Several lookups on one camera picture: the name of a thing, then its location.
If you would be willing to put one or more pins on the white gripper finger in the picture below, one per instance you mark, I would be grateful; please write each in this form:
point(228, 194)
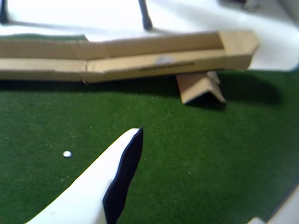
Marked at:
point(88, 186)
point(289, 210)

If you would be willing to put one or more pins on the small white dot marker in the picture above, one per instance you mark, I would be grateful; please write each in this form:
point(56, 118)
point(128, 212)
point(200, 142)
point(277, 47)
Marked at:
point(67, 154)

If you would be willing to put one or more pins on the long green turf mat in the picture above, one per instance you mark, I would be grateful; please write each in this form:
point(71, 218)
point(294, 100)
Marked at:
point(187, 140)

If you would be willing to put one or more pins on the cardboard ramp support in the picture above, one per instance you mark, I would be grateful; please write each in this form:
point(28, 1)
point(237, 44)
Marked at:
point(194, 86)

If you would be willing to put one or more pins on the long cardboard ramp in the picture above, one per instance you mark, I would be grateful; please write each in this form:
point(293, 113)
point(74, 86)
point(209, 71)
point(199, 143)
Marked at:
point(140, 47)

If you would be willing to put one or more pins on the short green turf piece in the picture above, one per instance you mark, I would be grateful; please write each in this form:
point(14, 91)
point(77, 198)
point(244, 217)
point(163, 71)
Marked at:
point(46, 37)

